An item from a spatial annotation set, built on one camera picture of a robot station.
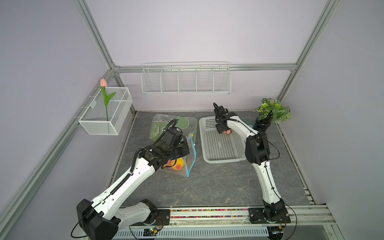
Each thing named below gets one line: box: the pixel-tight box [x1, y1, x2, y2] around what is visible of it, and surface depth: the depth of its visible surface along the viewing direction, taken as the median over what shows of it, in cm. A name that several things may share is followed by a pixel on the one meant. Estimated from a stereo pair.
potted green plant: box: [253, 98, 292, 133], surface depth 88 cm
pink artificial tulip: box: [100, 78, 117, 121], surface depth 82 cm
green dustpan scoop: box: [240, 118, 256, 128], surface depth 114 cm
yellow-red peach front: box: [172, 157, 185, 171], surface depth 79 cm
